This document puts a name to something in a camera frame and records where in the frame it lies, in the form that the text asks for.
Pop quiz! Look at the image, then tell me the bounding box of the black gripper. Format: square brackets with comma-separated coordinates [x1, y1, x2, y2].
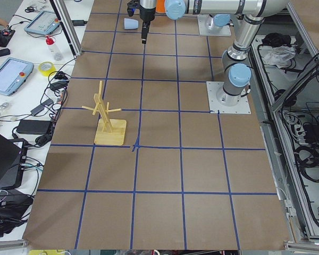
[139, 6, 156, 44]

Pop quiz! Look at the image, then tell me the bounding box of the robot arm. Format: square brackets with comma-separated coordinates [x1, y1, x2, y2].
[164, 0, 288, 106]
[206, 14, 231, 29]

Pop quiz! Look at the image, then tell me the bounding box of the wooden cup rack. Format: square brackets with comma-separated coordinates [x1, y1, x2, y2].
[82, 81, 127, 146]

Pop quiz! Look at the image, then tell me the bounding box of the orange can container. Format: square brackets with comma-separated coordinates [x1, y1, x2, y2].
[156, 0, 165, 14]

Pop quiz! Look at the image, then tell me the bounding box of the red cap squeeze bottle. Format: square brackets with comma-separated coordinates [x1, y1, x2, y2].
[46, 36, 63, 61]

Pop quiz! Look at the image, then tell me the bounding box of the far teach pendant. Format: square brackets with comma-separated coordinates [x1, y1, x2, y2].
[24, 11, 60, 36]

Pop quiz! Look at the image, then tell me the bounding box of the teach pendant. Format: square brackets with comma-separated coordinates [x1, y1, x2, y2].
[0, 57, 34, 96]
[24, 11, 60, 36]

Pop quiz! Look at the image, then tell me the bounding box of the yellow tape roll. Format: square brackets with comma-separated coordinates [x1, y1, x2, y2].
[38, 62, 56, 77]

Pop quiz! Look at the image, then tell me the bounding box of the crumpled white cloth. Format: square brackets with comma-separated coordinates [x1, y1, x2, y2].
[263, 46, 296, 68]

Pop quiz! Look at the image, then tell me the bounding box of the near teach pendant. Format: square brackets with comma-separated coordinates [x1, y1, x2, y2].
[0, 57, 34, 96]

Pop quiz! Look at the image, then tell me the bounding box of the large black power brick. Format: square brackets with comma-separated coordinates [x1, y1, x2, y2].
[16, 120, 51, 135]

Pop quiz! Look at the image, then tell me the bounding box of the brown paper table cover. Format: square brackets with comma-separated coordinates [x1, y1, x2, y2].
[24, 1, 290, 250]

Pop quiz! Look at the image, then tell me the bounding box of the black laptop computer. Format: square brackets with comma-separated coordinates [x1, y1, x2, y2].
[0, 134, 28, 190]

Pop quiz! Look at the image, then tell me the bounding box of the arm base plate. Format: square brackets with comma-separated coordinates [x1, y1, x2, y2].
[197, 14, 231, 37]
[206, 81, 251, 114]

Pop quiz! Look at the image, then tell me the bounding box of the aluminium frame post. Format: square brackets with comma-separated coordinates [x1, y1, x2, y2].
[49, 0, 82, 57]

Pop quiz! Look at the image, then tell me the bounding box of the black cable bundle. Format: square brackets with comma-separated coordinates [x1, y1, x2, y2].
[12, 70, 70, 147]

